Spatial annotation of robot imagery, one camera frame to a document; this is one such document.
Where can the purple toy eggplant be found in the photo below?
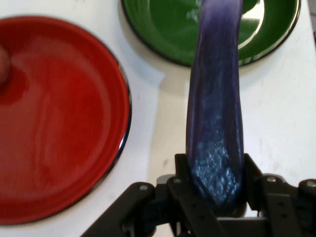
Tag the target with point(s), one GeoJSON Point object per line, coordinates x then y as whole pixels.
{"type": "Point", "coordinates": [214, 111]}

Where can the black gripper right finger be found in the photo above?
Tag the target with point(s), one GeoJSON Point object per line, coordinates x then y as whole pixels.
{"type": "Point", "coordinates": [286, 207]}

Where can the red enamel plate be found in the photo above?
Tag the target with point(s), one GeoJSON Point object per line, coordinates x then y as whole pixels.
{"type": "Point", "coordinates": [61, 123]}

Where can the dull red toy fruit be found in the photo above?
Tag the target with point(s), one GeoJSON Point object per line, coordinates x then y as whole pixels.
{"type": "Point", "coordinates": [3, 64]}

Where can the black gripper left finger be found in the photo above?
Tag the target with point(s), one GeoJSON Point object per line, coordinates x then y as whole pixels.
{"type": "Point", "coordinates": [158, 207]}

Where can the green enamel plate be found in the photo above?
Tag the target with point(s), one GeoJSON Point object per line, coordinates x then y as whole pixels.
{"type": "Point", "coordinates": [168, 29]}

